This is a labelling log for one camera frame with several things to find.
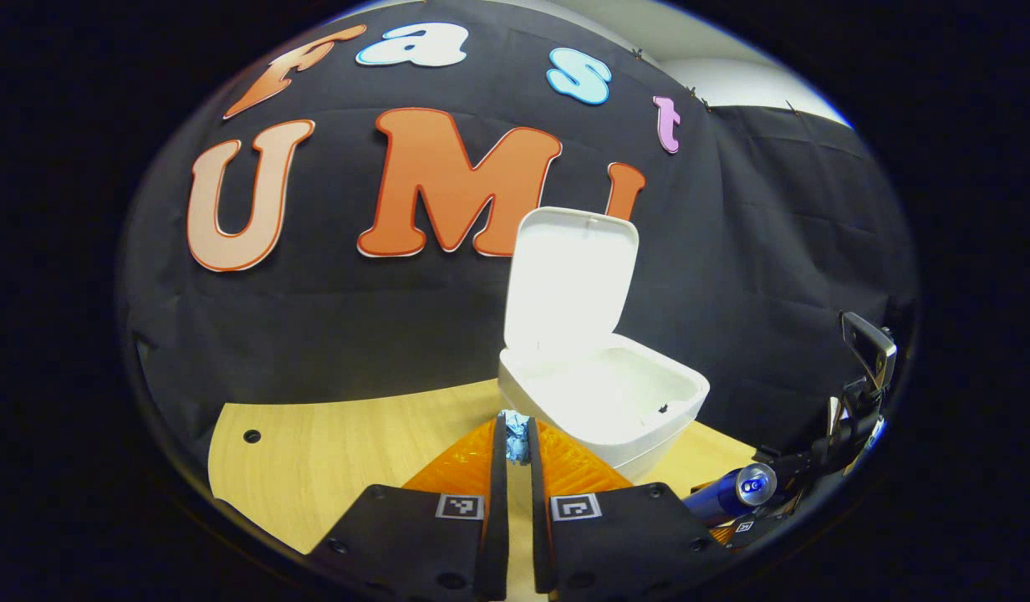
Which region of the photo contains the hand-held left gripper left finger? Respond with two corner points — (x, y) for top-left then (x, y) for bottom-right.
(304, 413), (511, 602)

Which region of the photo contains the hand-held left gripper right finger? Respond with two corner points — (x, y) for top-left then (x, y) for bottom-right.
(528, 416), (735, 602)

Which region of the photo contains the blue pop can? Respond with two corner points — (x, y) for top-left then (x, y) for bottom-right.
(682, 464), (778, 526)

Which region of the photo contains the blue paper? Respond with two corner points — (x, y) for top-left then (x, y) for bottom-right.
(500, 410), (533, 467)

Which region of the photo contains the white desktop garbage bin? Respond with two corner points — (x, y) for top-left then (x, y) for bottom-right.
(497, 206), (711, 484)

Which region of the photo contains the wooden desktop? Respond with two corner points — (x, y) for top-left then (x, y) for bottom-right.
(207, 378), (758, 602)

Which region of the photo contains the black backdrop cloth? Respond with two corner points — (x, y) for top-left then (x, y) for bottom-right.
(115, 0), (921, 503)

